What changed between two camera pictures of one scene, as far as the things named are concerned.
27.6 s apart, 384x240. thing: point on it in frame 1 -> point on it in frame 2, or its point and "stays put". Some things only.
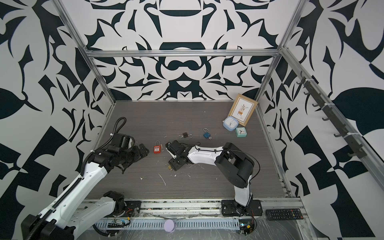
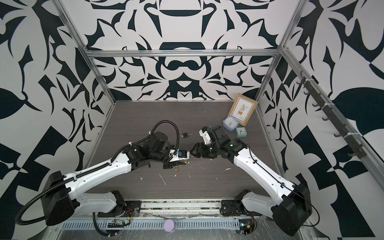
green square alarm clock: (241, 132) stays put
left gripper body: (132, 154) -> (162, 156)
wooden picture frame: (242, 108) stays put
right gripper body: (176, 163) -> (210, 150)
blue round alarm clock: (230, 123) stays put
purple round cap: (169, 225) stays put
